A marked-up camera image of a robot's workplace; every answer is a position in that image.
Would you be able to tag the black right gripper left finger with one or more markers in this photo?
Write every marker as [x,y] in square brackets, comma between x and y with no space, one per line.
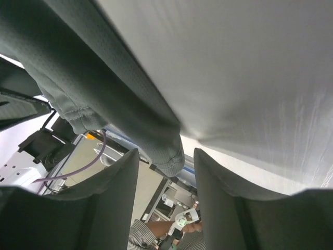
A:
[94,214]

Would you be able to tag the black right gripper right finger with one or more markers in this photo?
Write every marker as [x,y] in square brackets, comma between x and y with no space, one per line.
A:
[238,214]

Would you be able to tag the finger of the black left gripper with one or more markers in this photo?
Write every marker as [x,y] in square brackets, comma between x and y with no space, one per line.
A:
[18,92]

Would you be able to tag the grey t shirt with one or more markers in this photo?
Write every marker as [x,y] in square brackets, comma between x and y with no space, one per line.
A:
[88,75]

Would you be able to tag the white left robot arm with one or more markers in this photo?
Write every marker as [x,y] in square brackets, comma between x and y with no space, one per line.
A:
[44,149]

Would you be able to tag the person in striped shirt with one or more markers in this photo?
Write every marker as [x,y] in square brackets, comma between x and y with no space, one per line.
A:
[145,235]

